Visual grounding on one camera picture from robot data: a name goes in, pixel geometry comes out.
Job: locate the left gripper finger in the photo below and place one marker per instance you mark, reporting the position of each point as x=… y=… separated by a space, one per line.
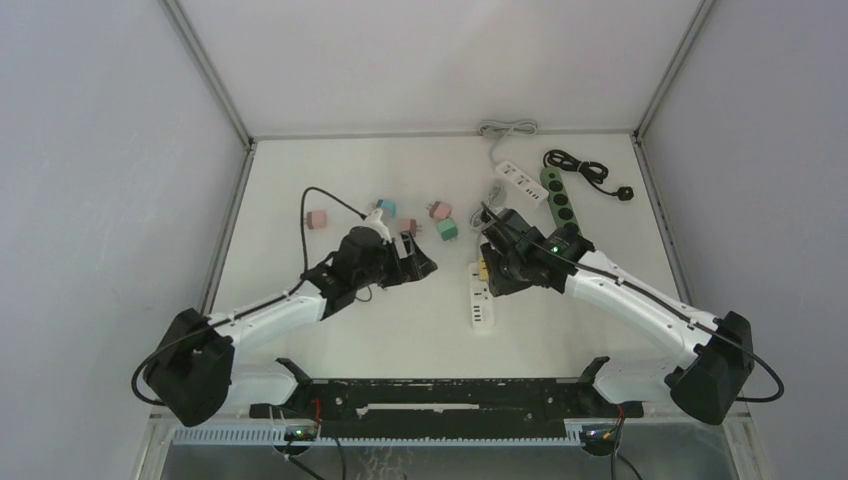
x=406 y=246
x=418 y=266

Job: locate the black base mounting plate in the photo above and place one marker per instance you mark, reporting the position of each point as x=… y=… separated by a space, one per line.
x=486 y=409

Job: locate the white power strip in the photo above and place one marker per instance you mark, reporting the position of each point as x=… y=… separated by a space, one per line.
x=521 y=182
x=481 y=302

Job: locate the green power strip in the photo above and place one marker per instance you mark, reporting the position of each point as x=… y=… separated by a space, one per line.
x=558 y=200

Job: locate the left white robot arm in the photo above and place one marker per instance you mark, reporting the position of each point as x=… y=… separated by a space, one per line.
x=203 y=363

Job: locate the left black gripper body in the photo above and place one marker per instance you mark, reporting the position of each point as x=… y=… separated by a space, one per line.
x=385 y=270

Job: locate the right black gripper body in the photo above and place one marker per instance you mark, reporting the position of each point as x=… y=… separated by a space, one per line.
x=503 y=272

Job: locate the pink charger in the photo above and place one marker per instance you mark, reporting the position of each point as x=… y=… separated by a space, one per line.
x=439 y=211
x=316 y=219
x=410 y=226

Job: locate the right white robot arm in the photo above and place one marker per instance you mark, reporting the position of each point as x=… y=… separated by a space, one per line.
x=706 y=359

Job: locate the green charger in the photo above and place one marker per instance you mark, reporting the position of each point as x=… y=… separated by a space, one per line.
x=447 y=229

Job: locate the teal blue charger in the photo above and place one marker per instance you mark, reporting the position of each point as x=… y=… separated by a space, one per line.
x=389 y=206

